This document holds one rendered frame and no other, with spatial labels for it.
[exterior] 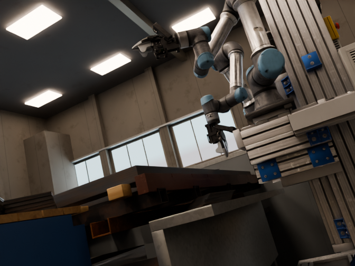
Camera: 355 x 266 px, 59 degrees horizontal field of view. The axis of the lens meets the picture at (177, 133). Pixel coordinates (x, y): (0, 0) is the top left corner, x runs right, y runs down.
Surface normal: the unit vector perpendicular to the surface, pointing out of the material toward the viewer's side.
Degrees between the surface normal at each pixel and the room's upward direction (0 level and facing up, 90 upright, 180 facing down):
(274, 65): 98
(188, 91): 90
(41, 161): 90
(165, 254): 90
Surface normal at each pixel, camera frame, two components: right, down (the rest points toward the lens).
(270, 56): 0.04, -0.14
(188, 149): -0.41, -0.13
